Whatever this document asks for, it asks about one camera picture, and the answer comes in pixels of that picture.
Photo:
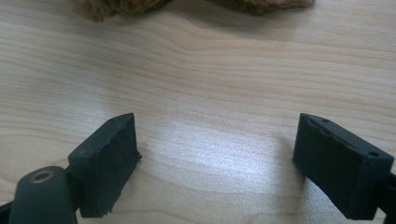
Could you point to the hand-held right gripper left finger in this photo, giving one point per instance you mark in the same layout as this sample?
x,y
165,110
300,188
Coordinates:
x,y
102,168

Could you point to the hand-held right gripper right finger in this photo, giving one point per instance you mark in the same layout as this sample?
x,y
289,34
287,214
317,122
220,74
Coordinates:
x,y
339,174

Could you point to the brown plush toy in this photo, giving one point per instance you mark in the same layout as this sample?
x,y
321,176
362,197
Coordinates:
x,y
124,6

